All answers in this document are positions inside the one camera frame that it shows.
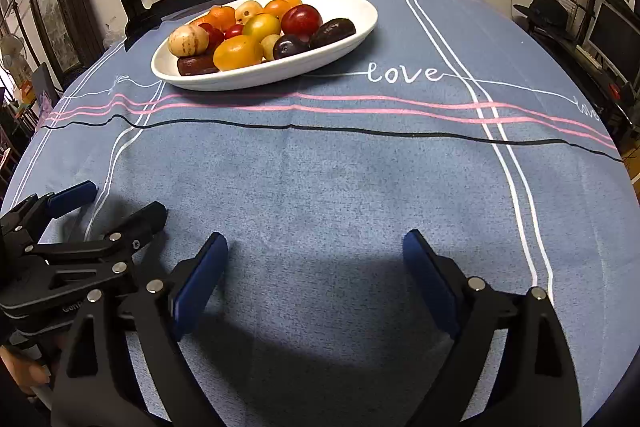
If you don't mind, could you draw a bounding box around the green yellow tangerine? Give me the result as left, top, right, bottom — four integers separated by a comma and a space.
242, 13, 282, 42

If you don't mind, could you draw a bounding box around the black computer monitor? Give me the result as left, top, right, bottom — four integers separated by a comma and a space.
587, 2, 640, 80

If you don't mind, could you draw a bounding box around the person's left hand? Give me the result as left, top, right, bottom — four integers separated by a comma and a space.
0, 344, 53, 403

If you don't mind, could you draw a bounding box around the dark maroon fruit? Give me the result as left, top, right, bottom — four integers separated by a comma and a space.
177, 53, 221, 76

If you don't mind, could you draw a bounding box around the blue striped tablecloth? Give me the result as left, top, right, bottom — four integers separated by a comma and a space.
0, 0, 631, 427

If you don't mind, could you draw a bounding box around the dark purple plum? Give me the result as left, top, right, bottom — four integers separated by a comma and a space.
272, 34, 313, 60

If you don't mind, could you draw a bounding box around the beige striped pepino melon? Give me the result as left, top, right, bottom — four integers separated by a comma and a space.
168, 26, 210, 58

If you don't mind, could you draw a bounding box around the small yellow fruit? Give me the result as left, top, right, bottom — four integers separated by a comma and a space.
260, 34, 281, 62

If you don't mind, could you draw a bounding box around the large red plum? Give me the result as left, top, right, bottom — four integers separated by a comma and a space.
280, 4, 323, 36

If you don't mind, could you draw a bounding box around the dark purple passion fruit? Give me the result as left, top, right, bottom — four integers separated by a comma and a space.
309, 18, 357, 50

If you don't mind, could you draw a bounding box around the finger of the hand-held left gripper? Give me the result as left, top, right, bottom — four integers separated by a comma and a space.
0, 180, 99, 258
22, 201, 169, 293

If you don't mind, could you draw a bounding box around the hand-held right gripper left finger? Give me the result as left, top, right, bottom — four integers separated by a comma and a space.
50, 232, 230, 427

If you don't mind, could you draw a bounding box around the large orange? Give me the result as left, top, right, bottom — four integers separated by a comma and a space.
206, 6, 237, 32

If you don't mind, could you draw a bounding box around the yellow orange tangerine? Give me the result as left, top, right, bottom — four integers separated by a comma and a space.
213, 35, 264, 71

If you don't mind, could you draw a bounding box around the beige round fruit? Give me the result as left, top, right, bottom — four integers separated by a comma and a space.
234, 1, 264, 25

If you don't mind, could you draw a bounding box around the white fan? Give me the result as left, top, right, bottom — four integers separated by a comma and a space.
0, 34, 26, 82

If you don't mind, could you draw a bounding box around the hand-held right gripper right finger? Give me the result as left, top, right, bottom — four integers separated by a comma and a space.
402, 229, 583, 427

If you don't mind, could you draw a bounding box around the white oval plate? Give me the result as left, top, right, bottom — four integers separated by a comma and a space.
151, 0, 378, 92

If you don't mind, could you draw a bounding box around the black hat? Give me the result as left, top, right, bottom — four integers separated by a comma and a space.
513, 0, 571, 28

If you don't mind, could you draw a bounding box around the black equipment rack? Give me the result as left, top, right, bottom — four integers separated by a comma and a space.
520, 0, 640, 148

